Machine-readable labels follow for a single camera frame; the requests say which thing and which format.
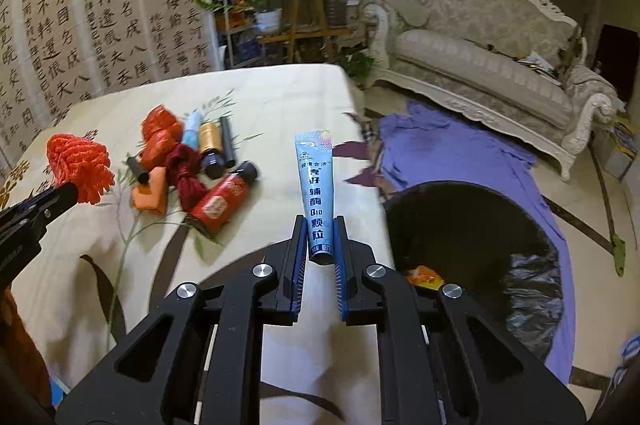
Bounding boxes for orange plastic bag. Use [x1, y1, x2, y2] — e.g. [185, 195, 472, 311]
[405, 266, 445, 291]

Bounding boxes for floral cream tablecloth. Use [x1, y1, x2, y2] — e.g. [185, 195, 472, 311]
[12, 64, 381, 424]

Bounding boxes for gold bottle black cap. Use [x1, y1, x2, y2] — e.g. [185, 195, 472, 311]
[198, 122, 226, 180]

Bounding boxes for calligraphy screen panel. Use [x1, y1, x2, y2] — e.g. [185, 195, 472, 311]
[1, 0, 221, 168]

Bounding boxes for red bottle black cap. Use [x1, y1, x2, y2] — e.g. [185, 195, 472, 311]
[190, 160, 259, 235]

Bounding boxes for wooden plant stand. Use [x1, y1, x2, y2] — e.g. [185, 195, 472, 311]
[257, 0, 349, 64]

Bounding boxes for black short cylinder tube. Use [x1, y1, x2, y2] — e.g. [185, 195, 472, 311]
[126, 156, 150, 185]

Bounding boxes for thin black tube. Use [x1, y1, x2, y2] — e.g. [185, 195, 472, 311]
[219, 116, 236, 169]

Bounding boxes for light blue small tube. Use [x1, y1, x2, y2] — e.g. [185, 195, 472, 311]
[181, 110, 203, 151]

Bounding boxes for white metal shelf rack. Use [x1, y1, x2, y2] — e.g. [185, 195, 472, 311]
[213, 0, 262, 70]

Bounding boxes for dark red satin cloth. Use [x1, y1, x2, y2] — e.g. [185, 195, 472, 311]
[166, 143, 208, 213]

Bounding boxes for red crumpled plastic wrapper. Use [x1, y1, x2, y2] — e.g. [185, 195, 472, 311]
[140, 105, 183, 171]

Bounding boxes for blue white printed tube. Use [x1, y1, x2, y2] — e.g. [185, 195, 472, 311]
[294, 130, 334, 266]

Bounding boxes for low green floor plant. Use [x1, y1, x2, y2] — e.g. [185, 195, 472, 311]
[337, 51, 374, 86]

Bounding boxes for red foam fruit net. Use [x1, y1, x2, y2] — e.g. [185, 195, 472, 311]
[46, 133, 115, 205]

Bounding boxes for purple cloth on floor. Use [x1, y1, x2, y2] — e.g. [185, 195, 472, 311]
[378, 101, 576, 384]

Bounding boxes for blue white slippers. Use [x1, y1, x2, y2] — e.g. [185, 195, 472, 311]
[606, 335, 640, 395]

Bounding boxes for papers clutter on sofa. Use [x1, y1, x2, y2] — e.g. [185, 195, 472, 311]
[518, 51, 560, 80]

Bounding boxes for box with stacked items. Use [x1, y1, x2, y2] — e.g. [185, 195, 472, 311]
[592, 111, 638, 180]

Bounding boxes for ornate white grey sofa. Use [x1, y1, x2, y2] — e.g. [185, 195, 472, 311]
[358, 0, 618, 180]

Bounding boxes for small orange paper piece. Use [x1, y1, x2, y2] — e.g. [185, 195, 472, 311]
[131, 167, 168, 216]

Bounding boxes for black trash bin with bag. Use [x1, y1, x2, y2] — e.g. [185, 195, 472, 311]
[384, 181, 563, 361]

